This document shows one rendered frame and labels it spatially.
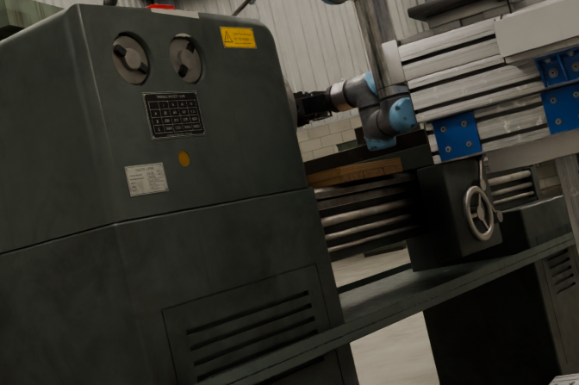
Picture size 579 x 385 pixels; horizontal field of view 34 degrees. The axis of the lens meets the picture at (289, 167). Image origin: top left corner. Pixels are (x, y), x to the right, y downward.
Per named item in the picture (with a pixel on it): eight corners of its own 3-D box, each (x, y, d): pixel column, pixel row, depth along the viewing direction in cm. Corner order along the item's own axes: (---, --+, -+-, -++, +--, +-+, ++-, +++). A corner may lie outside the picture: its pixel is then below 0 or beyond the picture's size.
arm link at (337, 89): (345, 108, 236) (339, 77, 237) (332, 113, 239) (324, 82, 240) (362, 108, 242) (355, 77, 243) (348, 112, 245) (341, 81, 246)
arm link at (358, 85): (382, 100, 230) (375, 66, 230) (346, 111, 236) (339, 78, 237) (399, 99, 236) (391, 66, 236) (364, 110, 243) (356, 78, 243)
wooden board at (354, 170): (344, 182, 234) (339, 166, 234) (235, 209, 255) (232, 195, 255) (403, 170, 258) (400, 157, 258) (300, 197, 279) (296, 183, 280)
